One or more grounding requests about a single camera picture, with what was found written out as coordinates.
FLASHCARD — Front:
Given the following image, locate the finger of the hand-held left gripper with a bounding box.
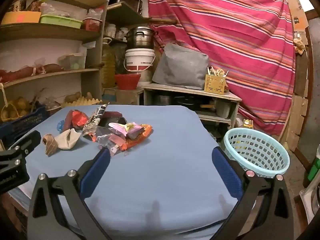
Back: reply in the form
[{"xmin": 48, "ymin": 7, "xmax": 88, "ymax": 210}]
[{"xmin": 11, "ymin": 130, "xmax": 42, "ymax": 156}]

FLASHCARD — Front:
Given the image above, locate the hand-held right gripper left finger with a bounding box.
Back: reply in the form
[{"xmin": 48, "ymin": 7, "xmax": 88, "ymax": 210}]
[{"xmin": 27, "ymin": 148, "xmax": 112, "ymax": 240}]

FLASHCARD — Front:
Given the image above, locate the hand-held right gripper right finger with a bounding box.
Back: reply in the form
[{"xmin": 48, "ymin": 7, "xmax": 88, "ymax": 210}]
[{"xmin": 211, "ymin": 146, "xmax": 295, "ymax": 240}]

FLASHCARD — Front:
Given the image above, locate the brown striped wrapper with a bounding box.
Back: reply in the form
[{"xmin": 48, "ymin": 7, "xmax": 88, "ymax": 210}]
[{"xmin": 42, "ymin": 134, "xmax": 59, "ymax": 157}]

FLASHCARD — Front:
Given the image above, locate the silver foil wrapper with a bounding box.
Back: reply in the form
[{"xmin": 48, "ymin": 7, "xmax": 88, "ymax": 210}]
[{"xmin": 96, "ymin": 127, "xmax": 127, "ymax": 156}]

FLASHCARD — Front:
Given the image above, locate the beige paper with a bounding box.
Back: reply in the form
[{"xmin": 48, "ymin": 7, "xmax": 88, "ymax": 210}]
[{"xmin": 54, "ymin": 128, "xmax": 82, "ymax": 150}]

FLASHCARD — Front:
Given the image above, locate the light blue plastic basket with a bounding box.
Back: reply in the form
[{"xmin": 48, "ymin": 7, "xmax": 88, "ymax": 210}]
[{"xmin": 223, "ymin": 127, "xmax": 290, "ymax": 178}]

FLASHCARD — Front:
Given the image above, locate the reddish brown wrapper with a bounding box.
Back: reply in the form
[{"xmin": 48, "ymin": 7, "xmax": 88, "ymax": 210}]
[{"xmin": 62, "ymin": 110, "xmax": 74, "ymax": 132}]

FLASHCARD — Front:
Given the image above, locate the pink wrapper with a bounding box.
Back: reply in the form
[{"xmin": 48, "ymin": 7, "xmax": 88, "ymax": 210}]
[{"xmin": 108, "ymin": 122, "xmax": 145, "ymax": 140}]

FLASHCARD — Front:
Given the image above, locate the red wrapper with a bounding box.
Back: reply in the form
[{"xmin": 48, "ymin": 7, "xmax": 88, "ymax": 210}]
[{"xmin": 71, "ymin": 110, "xmax": 89, "ymax": 128}]

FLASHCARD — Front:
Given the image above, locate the orange snack packet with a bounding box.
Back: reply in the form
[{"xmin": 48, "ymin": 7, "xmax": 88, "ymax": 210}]
[{"xmin": 124, "ymin": 124, "xmax": 153, "ymax": 151}]

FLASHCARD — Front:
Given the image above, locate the dark printed snack packet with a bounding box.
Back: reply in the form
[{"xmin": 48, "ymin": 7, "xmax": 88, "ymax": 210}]
[{"xmin": 82, "ymin": 102, "xmax": 110, "ymax": 137}]

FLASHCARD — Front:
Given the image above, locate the maroon packet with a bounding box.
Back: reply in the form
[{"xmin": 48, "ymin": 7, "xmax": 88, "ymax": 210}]
[{"xmin": 101, "ymin": 111, "xmax": 123, "ymax": 127}]

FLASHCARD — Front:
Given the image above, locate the blue plastic crate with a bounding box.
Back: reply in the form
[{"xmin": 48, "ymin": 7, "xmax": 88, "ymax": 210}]
[{"xmin": 0, "ymin": 105, "xmax": 49, "ymax": 143}]

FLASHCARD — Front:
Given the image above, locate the wicker basket of potatoes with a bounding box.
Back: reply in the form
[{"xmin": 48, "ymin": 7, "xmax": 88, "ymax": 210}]
[{"xmin": 0, "ymin": 96, "xmax": 30, "ymax": 122}]

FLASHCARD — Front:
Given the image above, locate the small red rimmed container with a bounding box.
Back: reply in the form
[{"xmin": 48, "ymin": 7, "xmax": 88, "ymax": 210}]
[{"xmin": 46, "ymin": 101, "xmax": 62, "ymax": 115}]

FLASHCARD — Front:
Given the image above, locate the white pot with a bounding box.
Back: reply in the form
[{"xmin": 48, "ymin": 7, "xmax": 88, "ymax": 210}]
[{"xmin": 216, "ymin": 101, "xmax": 232, "ymax": 119}]

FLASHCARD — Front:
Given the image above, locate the yellow egg tray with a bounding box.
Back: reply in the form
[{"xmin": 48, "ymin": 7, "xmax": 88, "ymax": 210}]
[{"xmin": 61, "ymin": 97, "xmax": 103, "ymax": 108}]

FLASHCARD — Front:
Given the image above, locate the sweet potato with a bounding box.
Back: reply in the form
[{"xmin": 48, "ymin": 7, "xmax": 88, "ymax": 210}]
[
  {"xmin": 36, "ymin": 64, "xmax": 64, "ymax": 75},
  {"xmin": 0, "ymin": 69, "xmax": 35, "ymax": 83}
]

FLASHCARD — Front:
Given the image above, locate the cardboard box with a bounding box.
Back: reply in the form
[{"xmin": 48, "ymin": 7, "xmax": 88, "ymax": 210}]
[{"xmin": 102, "ymin": 87, "xmax": 144, "ymax": 105}]

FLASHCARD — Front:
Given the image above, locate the black pan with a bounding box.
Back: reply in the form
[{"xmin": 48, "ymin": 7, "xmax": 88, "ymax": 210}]
[{"xmin": 174, "ymin": 96, "xmax": 200, "ymax": 105}]

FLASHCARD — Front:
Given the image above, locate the yellow utensil holder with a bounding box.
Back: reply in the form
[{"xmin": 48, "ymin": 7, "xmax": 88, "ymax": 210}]
[{"xmin": 204, "ymin": 74, "xmax": 227, "ymax": 95}]

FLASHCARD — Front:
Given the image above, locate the green bag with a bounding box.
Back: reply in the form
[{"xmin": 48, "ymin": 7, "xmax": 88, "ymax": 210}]
[{"xmin": 307, "ymin": 157, "xmax": 320, "ymax": 182}]

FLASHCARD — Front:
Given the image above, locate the stack of cardboard pieces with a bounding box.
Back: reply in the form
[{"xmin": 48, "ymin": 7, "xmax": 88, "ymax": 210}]
[{"xmin": 285, "ymin": 80, "xmax": 309, "ymax": 153}]

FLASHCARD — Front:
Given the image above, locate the clear plastic container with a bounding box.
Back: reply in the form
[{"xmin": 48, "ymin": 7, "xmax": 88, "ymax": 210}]
[{"xmin": 59, "ymin": 53, "xmax": 87, "ymax": 70}]

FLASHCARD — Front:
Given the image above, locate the wooden side table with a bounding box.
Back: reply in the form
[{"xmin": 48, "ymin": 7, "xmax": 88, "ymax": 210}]
[{"xmin": 141, "ymin": 83, "xmax": 242, "ymax": 135}]

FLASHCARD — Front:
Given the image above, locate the small steel pot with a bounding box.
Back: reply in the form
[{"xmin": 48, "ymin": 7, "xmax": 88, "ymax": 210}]
[{"xmin": 155, "ymin": 95, "xmax": 172, "ymax": 105}]

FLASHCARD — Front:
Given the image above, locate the red woven bowl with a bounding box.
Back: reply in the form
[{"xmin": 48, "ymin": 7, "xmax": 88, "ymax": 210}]
[{"xmin": 114, "ymin": 74, "xmax": 142, "ymax": 90}]

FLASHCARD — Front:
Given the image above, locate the bundle of chopsticks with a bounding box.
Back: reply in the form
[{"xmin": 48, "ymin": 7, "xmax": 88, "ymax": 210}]
[{"xmin": 207, "ymin": 66, "xmax": 229, "ymax": 77}]

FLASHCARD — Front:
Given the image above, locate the yellow oil bottle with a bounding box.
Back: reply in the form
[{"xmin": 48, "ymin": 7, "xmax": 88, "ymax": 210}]
[{"xmin": 101, "ymin": 37, "xmax": 117, "ymax": 88}]

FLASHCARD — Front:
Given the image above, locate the wooden shelf unit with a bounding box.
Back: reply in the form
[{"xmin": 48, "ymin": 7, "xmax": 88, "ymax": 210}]
[{"xmin": 0, "ymin": 0, "xmax": 109, "ymax": 110}]

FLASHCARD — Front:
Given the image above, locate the grey fabric bag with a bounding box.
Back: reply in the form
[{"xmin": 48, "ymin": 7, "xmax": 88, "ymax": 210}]
[{"xmin": 152, "ymin": 42, "xmax": 210, "ymax": 90}]

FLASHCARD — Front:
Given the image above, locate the white plastic bucket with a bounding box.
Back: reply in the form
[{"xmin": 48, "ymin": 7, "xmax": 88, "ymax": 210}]
[{"xmin": 124, "ymin": 48, "xmax": 156, "ymax": 74}]

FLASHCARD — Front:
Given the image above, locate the green plastic tray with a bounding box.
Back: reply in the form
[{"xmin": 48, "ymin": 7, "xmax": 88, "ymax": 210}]
[{"xmin": 39, "ymin": 14, "xmax": 83, "ymax": 29}]

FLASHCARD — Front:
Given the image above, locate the yellow box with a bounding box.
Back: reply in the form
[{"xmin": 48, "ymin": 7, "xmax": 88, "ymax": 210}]
[{"xmin": 1, "ymin": 11, "xmax": 42, "ymax": 25}]

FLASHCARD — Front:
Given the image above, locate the small red basket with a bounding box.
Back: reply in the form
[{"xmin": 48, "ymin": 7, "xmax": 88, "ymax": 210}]
[{"xmin": 82, "ymin": 17, "xmax": 102, "ymax": 32}]

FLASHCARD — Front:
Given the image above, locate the steel pot with lid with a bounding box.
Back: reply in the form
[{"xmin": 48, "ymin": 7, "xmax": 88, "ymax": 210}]
[{"xmin": 126, "ymin": 26, "xmax": 157, "ymax": 49}]

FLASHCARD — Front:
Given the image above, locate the striped pink cloth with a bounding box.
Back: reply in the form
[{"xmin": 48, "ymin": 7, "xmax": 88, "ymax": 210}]
[{"xmin": 147, "ymin": 0, "xmax": 297, "ymax": 137}]

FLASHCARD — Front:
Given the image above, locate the narrow wooden shelf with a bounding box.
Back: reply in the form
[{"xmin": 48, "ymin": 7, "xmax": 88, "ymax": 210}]
[{"xmin": 104, "ymin": 0, "xmax": 150, "ymax": 45}]

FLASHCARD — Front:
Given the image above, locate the flattened cardboard sheet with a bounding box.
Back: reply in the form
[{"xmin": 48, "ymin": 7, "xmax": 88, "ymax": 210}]
[{"xmin": 287, "ymin": 0, "xmax": 309, "ymax": 32}]

